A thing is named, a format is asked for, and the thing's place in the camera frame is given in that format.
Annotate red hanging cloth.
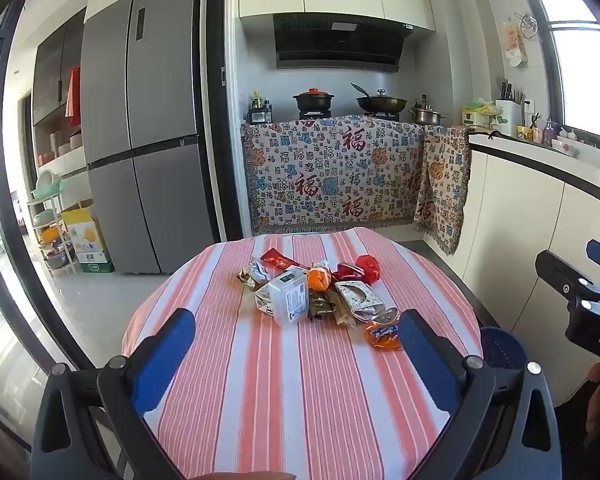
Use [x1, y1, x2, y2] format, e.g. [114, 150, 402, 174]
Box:
[65, 66, 82, 128]

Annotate clear plastic box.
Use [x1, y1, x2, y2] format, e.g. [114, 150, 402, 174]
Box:
[267, 267, 312, 328]

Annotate silver foil wrapper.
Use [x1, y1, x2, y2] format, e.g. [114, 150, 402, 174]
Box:
[355, 306, 400, 325]

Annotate red cellophane wrapper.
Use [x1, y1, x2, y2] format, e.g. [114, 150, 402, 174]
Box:
[332, 254, 382, 285]

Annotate green white wrapper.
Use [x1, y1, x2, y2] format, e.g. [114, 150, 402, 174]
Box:
[236, 257, 271, 291]

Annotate grey refrigerator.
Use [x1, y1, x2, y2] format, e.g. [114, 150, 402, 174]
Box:
[80, 0, 221, 276]

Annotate printed blanket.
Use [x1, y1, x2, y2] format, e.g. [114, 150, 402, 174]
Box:
[241, 116, 473, 257]

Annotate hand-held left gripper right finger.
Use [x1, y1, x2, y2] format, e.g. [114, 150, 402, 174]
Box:
[397, 308, 563, 480]

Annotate dark gold foil wrapper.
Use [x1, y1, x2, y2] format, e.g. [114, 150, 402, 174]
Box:
[307, 290, 353, 323]

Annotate white counter cabinet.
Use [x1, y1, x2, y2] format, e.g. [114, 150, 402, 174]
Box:
[450, 132, 600, 406]

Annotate black range hood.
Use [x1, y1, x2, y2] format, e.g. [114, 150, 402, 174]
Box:
[272, 11, 415, 73]

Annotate red white striped tablecloth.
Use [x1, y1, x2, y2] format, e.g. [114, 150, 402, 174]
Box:
[121, 227, 482, 480]

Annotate blue perforated waste basket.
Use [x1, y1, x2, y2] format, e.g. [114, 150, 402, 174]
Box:
[479, 326, 530, 396]

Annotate window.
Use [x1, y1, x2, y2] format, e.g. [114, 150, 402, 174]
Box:
[525, 0, 600, 156]

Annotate wire strainer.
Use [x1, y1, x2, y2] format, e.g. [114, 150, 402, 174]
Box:
[514, 12, 538, 41]

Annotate hanging wall bag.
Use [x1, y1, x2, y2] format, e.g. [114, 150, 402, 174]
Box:
[502, 20, 528, 67]

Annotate yellow green plastic bags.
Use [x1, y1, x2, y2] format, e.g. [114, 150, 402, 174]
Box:
[462, 97, 498, 128]

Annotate small orange snack packet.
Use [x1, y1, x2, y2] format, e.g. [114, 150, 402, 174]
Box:
[364, 321, 403, 351]

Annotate white silver snack wrapper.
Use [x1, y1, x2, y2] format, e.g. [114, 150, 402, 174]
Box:
[334, 281, 387, 322]

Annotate black wok with lid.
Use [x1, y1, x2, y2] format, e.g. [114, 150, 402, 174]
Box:
[351, 82, 408, 113]

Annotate small white carton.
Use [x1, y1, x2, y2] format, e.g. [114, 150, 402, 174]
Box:
[254, 282, 276, 317]

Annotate white utensil holder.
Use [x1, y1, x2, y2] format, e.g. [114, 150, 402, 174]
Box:
[495, 77, 523, 137]

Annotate yellow cardboard box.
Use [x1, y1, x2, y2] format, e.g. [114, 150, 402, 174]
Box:
[60, 205, 115, 273]

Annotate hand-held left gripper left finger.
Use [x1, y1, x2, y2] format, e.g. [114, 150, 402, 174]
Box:
[30, 307, 197, 480]

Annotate steel pot with lid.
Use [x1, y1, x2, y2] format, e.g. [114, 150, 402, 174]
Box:
[409, 101, 448, 126]

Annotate white rack with basins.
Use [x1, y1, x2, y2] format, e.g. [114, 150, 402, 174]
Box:
[27, 167, 76, 278]

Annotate orange white snack wrapper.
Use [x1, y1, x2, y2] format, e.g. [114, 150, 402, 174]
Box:
[305, 259, 336, 293]

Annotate seasoning bottle rack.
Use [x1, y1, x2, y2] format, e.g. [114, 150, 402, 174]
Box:
[247, 90, 273, 125]

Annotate long red snack packet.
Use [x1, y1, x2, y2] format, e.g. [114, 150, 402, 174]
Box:
[260, 249, 303, 273]

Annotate black gas stove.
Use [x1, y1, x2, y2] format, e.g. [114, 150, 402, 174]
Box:
[297, 109, 401, 122]

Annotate black clay pot red lid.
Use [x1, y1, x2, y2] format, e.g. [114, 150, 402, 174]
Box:
[292, 88, 336, 111]

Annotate dark wall shelf cabinet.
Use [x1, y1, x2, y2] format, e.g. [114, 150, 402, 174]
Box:
[32, 7, 88, 176]

